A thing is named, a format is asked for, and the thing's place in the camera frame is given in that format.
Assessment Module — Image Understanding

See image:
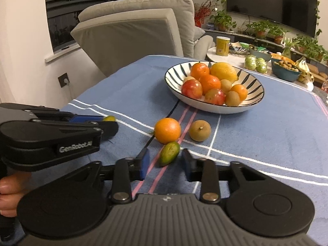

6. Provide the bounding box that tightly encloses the pale brown kiwi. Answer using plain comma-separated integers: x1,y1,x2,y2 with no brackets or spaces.
189,120,211,142

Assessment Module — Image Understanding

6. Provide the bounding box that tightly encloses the blue striped tablecloth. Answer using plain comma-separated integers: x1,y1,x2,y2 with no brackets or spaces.
0,54,328,246

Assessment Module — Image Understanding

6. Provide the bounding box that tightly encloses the brown kiwi fruit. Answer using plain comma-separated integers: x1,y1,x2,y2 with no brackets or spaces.
221,79,232,94
225,91,240,107

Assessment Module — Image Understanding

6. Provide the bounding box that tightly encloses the orange mandarin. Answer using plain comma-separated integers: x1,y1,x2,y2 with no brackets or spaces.
190,62,210,80
199,74,221,95

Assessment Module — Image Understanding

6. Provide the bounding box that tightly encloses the white striped ceramic bowl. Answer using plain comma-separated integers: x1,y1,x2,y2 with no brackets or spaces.
165,62,265,114

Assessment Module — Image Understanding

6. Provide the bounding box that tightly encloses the beige recliner armchair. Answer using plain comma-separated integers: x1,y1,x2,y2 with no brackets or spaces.
71,0,215,77

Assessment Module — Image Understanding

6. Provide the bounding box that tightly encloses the round white coffee table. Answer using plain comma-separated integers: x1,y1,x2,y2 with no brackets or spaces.
206,47,314,92

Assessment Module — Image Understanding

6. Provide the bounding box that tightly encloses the red green apple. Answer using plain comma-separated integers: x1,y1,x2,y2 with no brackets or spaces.
181,79,203,99

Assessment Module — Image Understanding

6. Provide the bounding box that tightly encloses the wall mounted black television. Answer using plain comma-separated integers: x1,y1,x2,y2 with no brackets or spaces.
226,0,319,39

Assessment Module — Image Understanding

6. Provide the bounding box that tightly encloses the yellow tin can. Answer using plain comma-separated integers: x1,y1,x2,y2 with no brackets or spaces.
216,36,230,56

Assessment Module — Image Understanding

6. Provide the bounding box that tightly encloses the bunch of bananas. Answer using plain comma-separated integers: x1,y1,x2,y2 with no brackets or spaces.
295,57,314,84

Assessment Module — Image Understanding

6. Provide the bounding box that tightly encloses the red flower pot plant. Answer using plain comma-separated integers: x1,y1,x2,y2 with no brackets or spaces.
194,0,212,28

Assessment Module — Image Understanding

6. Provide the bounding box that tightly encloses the small teal snack dish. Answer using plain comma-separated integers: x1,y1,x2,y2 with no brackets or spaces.
249,49,271,62

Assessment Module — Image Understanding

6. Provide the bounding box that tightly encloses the dark tv console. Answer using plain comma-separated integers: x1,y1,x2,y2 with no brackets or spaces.
205,30,327,70

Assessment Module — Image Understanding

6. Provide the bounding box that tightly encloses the tray of green apples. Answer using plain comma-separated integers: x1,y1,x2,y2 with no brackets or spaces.
244,55,267,74

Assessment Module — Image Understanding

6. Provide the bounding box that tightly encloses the glass vase green plant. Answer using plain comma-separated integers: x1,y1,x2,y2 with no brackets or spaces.
282,37,299,59

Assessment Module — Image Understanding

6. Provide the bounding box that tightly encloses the potted green plant left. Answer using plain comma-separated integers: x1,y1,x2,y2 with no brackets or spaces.
210,11,237,32

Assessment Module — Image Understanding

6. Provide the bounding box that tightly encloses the teal bowl of longans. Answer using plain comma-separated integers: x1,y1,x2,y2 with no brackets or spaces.
271,58,300,82

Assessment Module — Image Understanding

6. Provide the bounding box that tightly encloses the dark wall socket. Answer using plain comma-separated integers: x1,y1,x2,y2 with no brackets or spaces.
58,73,70,88

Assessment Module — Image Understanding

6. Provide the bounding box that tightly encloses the small back orange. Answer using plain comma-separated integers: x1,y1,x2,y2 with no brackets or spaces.
230,84,248,102

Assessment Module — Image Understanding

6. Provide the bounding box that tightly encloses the large yellow lemon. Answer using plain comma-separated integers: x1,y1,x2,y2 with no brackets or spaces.
210,62,238,83

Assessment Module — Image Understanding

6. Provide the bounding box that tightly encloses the small green mango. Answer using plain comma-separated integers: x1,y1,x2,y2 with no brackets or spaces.
158,142,180,167
102,116,116,122

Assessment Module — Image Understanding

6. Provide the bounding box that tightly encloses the cardboard box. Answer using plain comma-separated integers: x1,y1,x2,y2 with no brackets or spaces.
307,63,327,88

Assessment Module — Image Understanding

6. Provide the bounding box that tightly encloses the small red apple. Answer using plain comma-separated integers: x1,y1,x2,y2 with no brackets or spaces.
204,88,225,106

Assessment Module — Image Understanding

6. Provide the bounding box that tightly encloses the person's left hand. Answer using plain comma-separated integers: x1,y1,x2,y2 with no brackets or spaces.
0,172,31,218

